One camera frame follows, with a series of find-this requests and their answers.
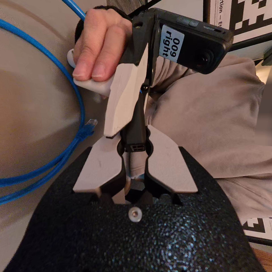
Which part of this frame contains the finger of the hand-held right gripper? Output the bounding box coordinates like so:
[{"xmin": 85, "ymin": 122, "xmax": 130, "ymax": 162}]
[{"xmin": 104, "ymin": 43, "xmax": 149, "ymax": 137}]

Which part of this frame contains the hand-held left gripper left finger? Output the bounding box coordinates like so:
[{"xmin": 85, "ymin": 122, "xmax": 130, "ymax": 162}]
[{"xmin": 73, "ymin": 136, "xmax": 127, "ymax": 199}]

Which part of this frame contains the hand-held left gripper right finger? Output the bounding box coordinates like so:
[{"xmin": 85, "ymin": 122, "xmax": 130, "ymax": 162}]
[{"xmin": 144, "ymin": 125, "xmax": 199, "ymax": 205}]

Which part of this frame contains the black ethernet splitter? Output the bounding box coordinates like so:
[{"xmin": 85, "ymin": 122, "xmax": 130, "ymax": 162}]
[{"xmin": 120, "ymin": 100, "xmax": 147, "ymax": 152}]

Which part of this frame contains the blue ethernet cable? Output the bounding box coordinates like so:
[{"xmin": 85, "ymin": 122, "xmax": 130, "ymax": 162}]
[{"xmin": 0, "ymin": 0, "xmax": 142, "ymax": 205}]

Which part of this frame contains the person's right forearm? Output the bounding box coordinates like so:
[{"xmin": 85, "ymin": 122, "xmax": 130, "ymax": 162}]
[{"xmin": 106, "ymin": 0, "xmax": 149, "ymax": 8}]

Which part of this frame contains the person's right hand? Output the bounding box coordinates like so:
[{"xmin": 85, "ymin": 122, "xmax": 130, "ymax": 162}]
[{"xmin": 72, "ymin": 8, "xmax": 133, "ymax": 83}]

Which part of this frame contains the black framed marker sign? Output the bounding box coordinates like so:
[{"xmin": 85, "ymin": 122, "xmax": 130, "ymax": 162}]
[
  {"xmin": 241, "ymin": 217, "xmax": 272, "ymax": 247},
  {"xmin": 203, "ymin": 0, "xmax": 272, "ymax": 52}
]

